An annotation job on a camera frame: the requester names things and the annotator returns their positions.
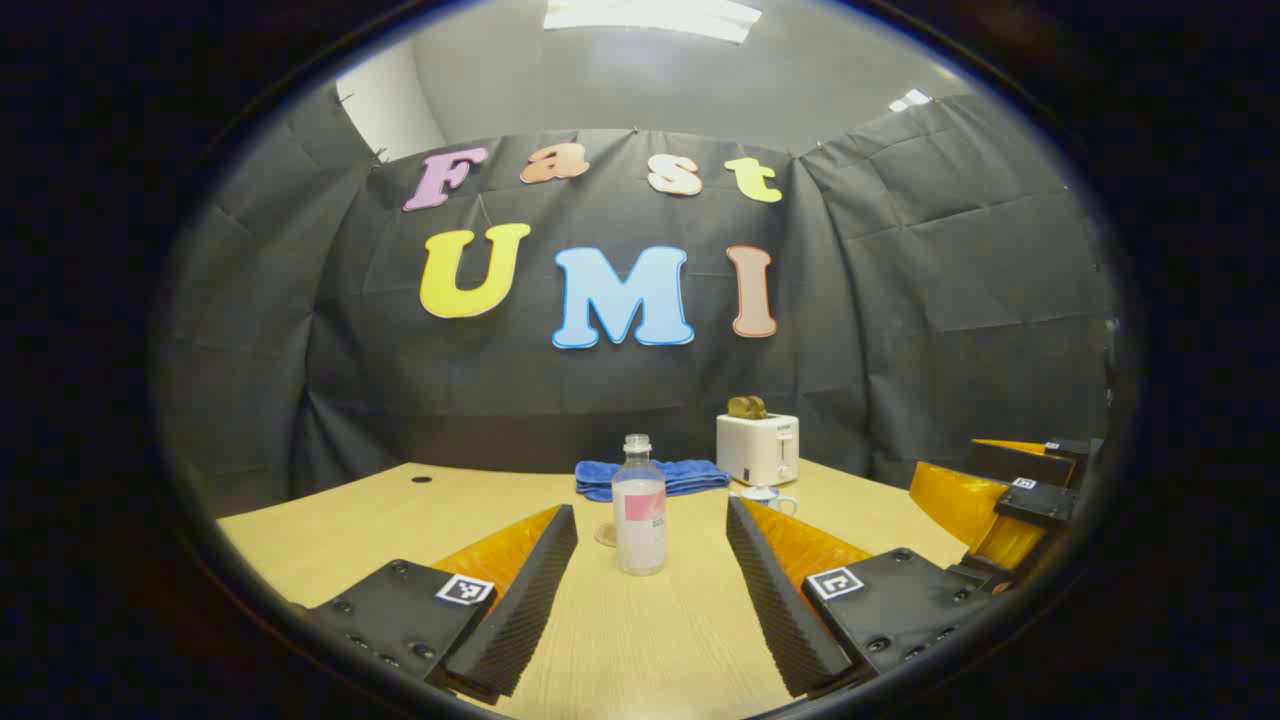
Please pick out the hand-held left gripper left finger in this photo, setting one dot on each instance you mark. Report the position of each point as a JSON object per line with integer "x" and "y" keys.
{"x": 530, "y": 610}

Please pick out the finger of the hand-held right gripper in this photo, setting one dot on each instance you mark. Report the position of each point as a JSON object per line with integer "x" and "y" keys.
{"x": 1040, "y": 505}
{"x": 1020, "y": 465}

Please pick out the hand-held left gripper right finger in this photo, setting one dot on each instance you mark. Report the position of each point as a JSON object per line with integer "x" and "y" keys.
{"x": 780, "y": 610}

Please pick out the white blue-patterned teacup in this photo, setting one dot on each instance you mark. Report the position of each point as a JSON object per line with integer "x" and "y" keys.
{"x": 775, "y": 503}

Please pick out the clear plastic water bottle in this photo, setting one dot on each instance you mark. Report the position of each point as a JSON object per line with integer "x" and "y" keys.
{"x": 640, "y": 520}

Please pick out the white toaster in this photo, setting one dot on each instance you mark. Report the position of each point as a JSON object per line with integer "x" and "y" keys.
{"x": 755, "y": 450}

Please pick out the folded blue towel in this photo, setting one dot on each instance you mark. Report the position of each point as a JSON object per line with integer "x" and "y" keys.
{"x": 660, "y": 477}

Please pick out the brown toast slice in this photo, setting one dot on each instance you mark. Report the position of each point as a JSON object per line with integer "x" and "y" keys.
{"x": 758, "y": 406}
{"x": 737, "y": 408}

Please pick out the black backdrop cloth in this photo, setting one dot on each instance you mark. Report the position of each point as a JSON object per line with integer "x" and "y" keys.
{"x": 900, "y": 280}

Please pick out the small ceiling light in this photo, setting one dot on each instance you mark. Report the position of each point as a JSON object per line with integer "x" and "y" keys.
{"x": 910, "y": 100}

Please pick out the rectangular ceiling light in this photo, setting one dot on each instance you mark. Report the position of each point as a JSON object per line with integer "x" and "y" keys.
{"x": 650, "y": 18}

